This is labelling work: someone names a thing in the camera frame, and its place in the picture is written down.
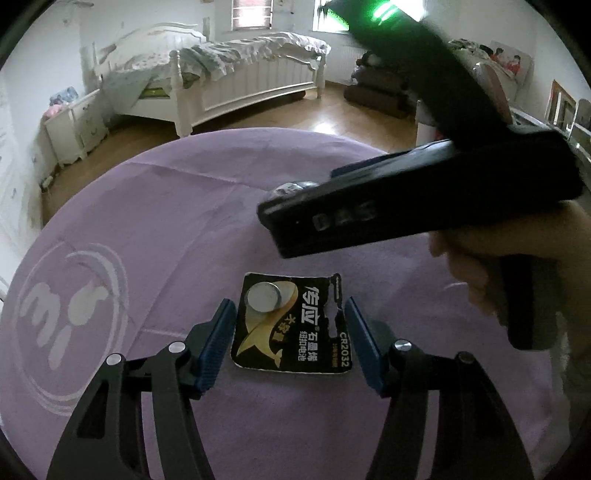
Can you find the black coin battery card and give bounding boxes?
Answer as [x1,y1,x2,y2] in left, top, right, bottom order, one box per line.
[230,272,353,375]

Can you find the person's right hand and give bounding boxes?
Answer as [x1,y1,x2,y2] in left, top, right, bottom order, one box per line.
[430,201,590,383]

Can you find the dark brown sofa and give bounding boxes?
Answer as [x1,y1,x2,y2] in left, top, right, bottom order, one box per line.
[344,51,417,119]

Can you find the round purple cloth table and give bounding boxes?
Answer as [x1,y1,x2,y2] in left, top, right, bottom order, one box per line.
[1,128,570,479]

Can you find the white wardrobe doors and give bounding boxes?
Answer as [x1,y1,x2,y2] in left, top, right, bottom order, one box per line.
[0,78,42,302]

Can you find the white bedside nightstand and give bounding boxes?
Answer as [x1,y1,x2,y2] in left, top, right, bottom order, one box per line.
[44,90,108,167]

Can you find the white wooden bed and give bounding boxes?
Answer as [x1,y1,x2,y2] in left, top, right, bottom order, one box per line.
[93,22,331,137]

